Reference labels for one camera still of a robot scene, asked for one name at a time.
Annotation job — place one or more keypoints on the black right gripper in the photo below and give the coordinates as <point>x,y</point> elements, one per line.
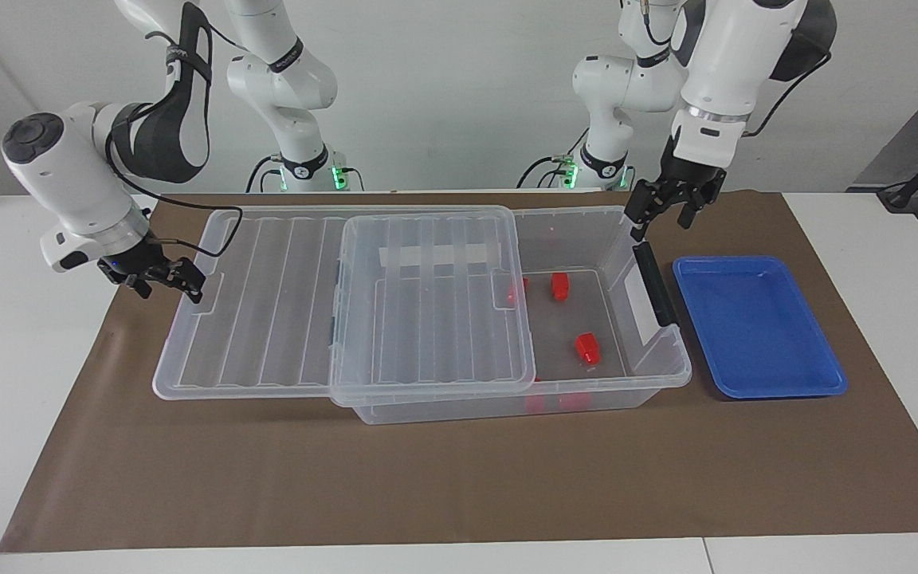
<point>140,267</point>

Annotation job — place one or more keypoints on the white label strip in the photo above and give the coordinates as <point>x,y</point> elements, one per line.
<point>439,257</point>

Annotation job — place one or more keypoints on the clear ribbed plastic box lid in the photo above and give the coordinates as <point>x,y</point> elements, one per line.
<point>268,319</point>

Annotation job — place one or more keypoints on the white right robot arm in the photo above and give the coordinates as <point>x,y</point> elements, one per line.
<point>68,175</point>

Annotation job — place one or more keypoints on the brown table mat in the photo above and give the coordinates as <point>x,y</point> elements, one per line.
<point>188,478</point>

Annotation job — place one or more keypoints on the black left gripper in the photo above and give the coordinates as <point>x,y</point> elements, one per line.
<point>690,177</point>

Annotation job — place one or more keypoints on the blue plastic tray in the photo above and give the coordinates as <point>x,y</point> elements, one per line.
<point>762,335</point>

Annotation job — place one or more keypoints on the clear plastic storage box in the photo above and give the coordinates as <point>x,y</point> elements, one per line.
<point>467,410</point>

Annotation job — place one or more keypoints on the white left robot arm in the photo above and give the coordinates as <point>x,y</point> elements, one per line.
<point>730,56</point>

